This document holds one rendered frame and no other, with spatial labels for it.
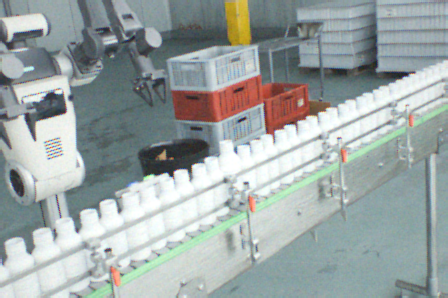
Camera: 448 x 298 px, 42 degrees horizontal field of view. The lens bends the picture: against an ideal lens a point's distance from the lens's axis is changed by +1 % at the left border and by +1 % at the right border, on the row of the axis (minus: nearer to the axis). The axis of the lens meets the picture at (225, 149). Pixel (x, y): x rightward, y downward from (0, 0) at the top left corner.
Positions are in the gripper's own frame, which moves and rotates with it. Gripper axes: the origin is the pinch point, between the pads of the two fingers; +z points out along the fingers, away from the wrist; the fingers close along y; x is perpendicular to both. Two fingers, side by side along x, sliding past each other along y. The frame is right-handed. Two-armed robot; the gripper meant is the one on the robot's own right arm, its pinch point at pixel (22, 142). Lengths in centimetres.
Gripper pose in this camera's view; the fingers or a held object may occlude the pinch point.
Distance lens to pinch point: 160.3
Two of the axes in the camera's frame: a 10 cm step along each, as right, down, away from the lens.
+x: -4.9, 1.5, 8.6
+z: 3.4, 9.4, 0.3
